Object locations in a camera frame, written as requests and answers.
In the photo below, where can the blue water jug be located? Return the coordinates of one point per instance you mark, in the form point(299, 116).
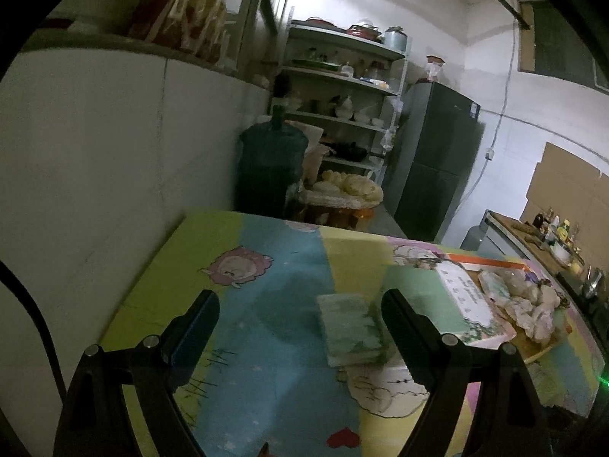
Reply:
point(271, 171)

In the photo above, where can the black stove top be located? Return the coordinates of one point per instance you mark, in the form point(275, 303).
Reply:
point(575, 281)

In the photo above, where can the white plush toy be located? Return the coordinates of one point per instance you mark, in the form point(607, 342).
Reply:
point(523, 290)

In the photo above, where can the white cloth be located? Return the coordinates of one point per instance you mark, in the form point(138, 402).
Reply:
point(537, 319)

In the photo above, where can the light blue pot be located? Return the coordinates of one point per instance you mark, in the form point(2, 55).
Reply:
point(396, 40)

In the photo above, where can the dark sauce bottle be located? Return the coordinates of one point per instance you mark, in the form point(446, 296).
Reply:
point(538, 221)

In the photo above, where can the green tissue pack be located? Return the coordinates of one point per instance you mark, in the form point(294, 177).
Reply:
point(352, 328)

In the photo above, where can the black water pump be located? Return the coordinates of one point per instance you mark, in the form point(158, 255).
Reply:
point(281, 95)

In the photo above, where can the colourful printed blanket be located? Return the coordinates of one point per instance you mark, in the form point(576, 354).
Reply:
point(285, 271)

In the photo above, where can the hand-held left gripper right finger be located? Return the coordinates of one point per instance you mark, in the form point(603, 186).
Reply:
point(404, 338)

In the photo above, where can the glass jar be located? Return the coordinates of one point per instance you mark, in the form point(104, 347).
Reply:
point(435, 69)

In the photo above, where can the orange rimmed cardboard box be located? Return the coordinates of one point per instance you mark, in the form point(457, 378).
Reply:
point(523, 350)

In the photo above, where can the kitchen counter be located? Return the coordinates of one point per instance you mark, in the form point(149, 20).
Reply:
point(504, 233)

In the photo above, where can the black frying pan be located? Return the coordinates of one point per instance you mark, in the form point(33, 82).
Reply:
point(349, 151)

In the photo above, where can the wall power outlet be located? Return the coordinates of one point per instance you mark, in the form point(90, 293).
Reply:
point(490, 154)

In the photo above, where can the purple soft toy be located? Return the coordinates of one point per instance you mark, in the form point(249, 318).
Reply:
point(532, 276)

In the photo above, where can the red pot with lid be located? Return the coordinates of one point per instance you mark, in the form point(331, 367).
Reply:
point(365, 31)

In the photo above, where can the grey gas cylinder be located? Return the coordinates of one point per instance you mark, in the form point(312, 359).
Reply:
point(472, 238)

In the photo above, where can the yellow green bottle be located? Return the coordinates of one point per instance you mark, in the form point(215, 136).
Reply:
point(564, 229)

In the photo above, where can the sliding glass window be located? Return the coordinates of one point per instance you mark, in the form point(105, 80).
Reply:
point(252, 9)

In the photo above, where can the pale yellow lumpy bundle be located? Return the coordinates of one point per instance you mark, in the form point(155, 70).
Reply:
point(349, 185)

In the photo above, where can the dark refrigerator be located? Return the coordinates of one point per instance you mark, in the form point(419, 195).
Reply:
point(433, 166)

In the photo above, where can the metal shelf rack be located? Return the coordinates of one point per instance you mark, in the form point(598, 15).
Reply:
point(402, 104)

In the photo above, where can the high dark window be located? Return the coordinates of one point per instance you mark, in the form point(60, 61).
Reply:
point(561, 38)

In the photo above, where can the white plastic bucket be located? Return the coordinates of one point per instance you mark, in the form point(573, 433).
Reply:
point(318, 154)

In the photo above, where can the cardboard wall sheet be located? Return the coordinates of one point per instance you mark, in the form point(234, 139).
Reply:
point(566, 185)

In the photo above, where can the white bowl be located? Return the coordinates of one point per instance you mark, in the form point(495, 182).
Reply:
point(561, 253)

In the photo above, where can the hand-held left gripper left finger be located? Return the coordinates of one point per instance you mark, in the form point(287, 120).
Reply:
point(190, 342)

